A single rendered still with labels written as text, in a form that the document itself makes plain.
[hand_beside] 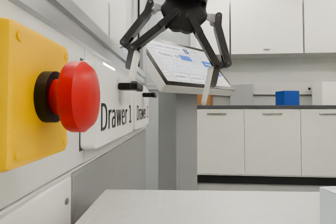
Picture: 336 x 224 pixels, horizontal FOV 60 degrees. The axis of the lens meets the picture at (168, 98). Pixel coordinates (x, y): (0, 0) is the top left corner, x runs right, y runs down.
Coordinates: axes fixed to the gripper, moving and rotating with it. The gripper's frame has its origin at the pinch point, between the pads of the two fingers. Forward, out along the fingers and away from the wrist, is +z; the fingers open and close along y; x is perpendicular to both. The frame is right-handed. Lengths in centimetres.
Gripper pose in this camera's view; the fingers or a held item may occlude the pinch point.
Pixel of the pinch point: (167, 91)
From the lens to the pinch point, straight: 52.4
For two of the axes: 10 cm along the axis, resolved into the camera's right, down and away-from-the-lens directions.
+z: -2.1, 9.8, -0.3
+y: -9.8, -2.1, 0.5
